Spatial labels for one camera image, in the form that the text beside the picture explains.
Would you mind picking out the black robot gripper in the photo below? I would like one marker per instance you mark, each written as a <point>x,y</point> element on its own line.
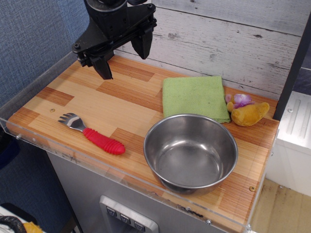
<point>113,23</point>

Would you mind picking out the green towel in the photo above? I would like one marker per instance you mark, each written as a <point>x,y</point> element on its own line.
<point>195,95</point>

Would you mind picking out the stainless steel bowl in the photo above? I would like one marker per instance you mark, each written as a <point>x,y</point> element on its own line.
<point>190,154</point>

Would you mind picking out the yellow plush toy with flower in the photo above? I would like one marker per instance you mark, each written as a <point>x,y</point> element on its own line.
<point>244,111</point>

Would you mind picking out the grey cabinet with button panel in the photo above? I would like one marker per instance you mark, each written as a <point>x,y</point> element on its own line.
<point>104,205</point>

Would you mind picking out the clear acrylic table guard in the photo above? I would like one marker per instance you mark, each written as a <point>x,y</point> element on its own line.
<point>124,109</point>

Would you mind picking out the yellow object at bottom left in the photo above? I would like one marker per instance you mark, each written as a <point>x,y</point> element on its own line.
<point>30,227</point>

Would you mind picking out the white ribbed box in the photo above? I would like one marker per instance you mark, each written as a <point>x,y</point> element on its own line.
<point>290,162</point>

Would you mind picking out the red handled metal spork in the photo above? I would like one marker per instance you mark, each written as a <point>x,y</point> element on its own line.
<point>109,145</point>

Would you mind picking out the dark right vertical post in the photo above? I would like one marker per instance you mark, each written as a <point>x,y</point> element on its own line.
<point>294,71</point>

